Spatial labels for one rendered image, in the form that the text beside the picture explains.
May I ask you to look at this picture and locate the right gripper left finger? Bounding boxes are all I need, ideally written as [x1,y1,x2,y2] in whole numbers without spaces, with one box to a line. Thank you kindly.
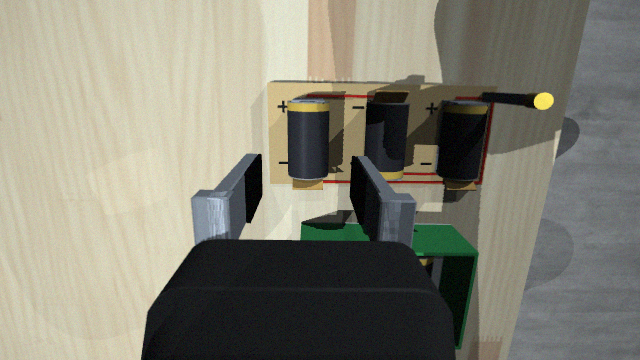
[191,154,263,246]

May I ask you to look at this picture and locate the tan battery holder board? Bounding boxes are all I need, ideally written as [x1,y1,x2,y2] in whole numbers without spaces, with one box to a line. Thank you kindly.
[267,82,553,191]

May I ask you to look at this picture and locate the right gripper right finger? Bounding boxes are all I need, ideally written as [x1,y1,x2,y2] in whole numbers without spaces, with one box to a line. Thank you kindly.
[350,156,417,248]

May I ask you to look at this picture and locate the black battery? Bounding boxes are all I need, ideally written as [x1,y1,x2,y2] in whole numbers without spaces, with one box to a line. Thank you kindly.
[418,256,434,277]
[436,103,489,181]
[364,101,410,181]
[287,101,330,180]

